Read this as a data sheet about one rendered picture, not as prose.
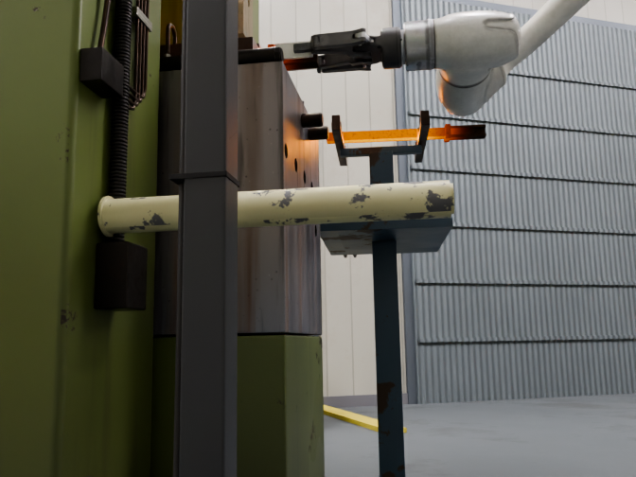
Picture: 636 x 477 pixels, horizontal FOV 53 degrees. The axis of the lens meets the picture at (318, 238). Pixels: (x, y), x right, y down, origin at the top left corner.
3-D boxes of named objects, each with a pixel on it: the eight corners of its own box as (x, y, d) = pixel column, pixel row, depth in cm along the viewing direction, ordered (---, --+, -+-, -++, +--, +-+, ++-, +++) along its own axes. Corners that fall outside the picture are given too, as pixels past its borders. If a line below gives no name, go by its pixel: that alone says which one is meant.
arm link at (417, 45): (433, 78, 122) (402, 79, 123) (432, 33, 123) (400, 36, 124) (434, 57, 113) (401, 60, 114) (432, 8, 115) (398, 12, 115)
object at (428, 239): (437, 252, 179) (436, 244, 179) (452, 226, 140) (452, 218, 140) (330, 255, 182) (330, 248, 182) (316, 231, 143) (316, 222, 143)
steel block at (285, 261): (322, 335, 135) (318, 133, 142) (285, 332, 98) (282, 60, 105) (76, 340, 143) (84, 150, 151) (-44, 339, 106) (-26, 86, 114)
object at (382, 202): (452, 224, 78) (450, 182, 79) (455, 216, 73) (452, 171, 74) (115, 239, 85) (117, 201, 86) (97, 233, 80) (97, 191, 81)
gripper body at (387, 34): (402, 56, 114) (351, 61, 116) (403, 75, 123) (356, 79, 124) (400, 17, 116) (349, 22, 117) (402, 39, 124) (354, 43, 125)
